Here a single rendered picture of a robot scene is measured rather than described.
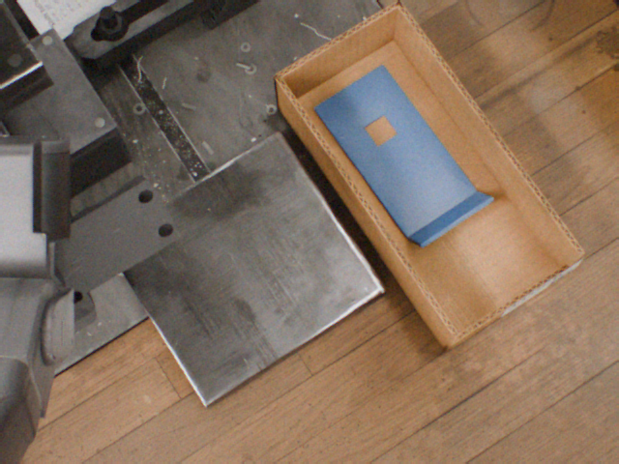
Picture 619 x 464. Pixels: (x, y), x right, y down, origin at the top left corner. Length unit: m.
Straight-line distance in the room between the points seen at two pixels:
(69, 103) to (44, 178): 0.26
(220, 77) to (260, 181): 0.11
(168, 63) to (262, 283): 0.22
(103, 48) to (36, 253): 0.33
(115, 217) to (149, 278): 0.21
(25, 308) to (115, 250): 0.15
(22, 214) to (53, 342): 0.08
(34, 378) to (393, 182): 0.45
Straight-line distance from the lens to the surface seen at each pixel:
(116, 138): 0.96
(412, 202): 0.99
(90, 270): 0.77
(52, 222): 0.70
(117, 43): 0.98
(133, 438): 0.97
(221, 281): 0.97
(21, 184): 0.68
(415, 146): 1.01
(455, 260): 0.99
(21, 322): 0.63
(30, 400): 0.62
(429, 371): 0.97
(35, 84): 0.82
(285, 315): 0.96
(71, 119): 0.95
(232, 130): 1.02
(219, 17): 1.05
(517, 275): 0.99
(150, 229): 0.77
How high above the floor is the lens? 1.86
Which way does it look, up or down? 75 degrees down
